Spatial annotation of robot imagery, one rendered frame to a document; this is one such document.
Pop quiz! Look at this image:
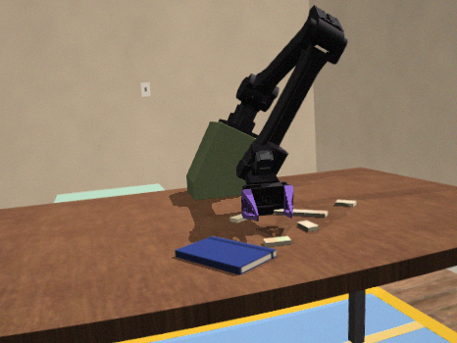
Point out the blue notebook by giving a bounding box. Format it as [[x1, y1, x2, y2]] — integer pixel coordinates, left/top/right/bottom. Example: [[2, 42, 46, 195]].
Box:
[[175, 236, 277, 275]]

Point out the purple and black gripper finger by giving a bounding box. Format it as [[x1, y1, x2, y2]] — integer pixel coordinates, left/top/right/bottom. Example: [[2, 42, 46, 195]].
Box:
[[241, 189, 259, 221], [283, 185, 293, 218]]

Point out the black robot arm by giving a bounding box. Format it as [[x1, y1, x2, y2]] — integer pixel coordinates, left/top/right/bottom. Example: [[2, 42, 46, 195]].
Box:
[[219, 5, 348, 185]]

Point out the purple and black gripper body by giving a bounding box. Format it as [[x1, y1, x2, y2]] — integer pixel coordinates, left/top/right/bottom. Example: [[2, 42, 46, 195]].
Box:
[[242, 181, 291, 216]]

